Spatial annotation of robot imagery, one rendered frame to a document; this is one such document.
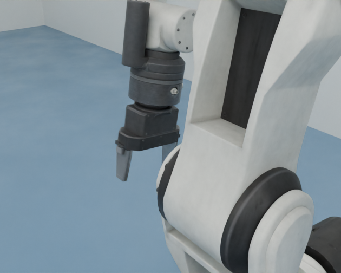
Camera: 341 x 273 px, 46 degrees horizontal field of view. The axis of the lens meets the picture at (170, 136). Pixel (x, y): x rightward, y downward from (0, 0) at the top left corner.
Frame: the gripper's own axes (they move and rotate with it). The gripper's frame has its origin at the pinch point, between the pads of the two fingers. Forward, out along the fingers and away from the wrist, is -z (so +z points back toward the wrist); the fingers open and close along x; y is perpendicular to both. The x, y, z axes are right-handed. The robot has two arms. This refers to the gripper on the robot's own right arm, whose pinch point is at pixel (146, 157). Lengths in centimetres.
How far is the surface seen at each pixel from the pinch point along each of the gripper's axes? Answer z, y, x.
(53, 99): -46, -165, -74
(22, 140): -52, -128, -37
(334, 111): -19, -28, -149
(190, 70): -24, -131, -156
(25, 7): -14, -362, -149
